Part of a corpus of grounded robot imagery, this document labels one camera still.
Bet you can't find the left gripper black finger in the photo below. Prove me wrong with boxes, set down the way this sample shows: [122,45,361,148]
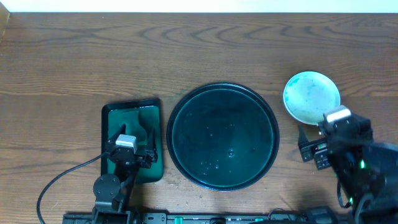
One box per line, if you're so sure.
[108,124,126,144]
[146,129,157,156]

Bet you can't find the green sponge cloth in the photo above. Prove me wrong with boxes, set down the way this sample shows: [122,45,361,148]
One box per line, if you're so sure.
[118,111,147,146]

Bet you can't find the white plate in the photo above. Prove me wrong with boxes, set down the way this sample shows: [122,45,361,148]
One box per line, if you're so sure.
[282,71,341,125]

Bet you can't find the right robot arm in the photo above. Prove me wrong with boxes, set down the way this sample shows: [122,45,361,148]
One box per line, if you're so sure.
[298,114,397,223]

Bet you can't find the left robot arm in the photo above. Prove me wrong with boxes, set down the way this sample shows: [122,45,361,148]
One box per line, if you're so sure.
[92,125,158,224]

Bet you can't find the green rectangular tray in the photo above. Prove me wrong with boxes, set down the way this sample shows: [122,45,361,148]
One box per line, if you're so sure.
[101,99,164,184]

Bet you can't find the round black tray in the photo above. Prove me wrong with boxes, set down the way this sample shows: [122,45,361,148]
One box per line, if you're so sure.
[166,83,280,192]

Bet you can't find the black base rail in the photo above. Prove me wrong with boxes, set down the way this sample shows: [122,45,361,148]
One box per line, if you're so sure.
[62,207,349,224]

